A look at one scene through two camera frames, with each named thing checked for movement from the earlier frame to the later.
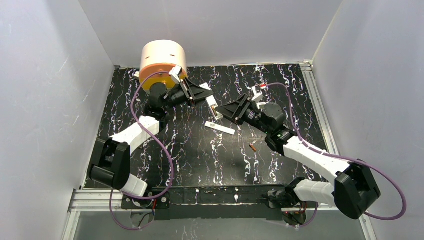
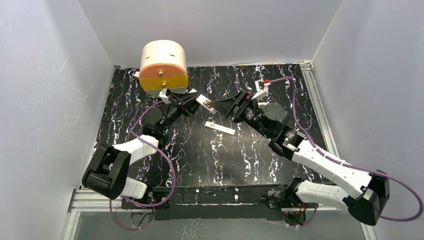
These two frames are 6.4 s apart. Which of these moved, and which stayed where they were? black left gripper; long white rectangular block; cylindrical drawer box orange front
Moved: black left gripper; long white rectangular block
Stayed: cylindrical drawer box orange front
